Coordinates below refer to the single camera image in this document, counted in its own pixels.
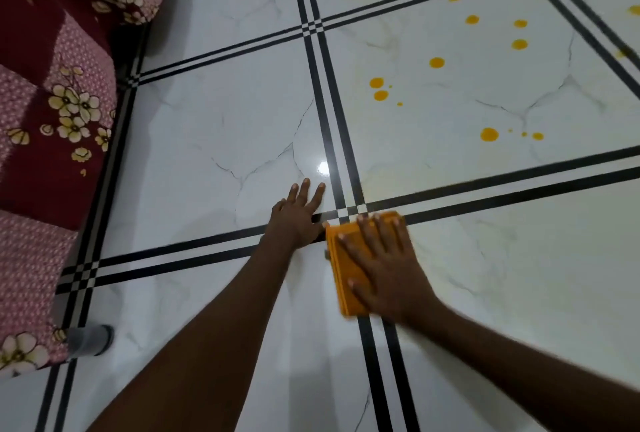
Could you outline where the person's left hand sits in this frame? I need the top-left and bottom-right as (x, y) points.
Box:
(264, 178), (331, 251)

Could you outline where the person's right hand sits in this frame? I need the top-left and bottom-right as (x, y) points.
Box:
(336, 213), (445, 328)

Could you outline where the orange cleaning cloth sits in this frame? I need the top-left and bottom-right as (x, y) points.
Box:
(324, 211), (407, 318)

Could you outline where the person's left forearm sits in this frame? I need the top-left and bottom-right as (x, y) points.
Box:
(86, 236), (297, 432)

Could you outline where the person's right forearm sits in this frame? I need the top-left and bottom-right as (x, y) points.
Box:
(406, 298), (640, 432)

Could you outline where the yellow liquid drops spill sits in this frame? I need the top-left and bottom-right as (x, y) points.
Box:
(368, 0), (640, 143)

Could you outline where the grey bed leg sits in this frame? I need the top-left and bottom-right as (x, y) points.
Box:
(64, 324), (115, 360)

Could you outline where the red floral bedsheet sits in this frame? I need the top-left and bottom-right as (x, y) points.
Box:
(0, 0), (172, 378)

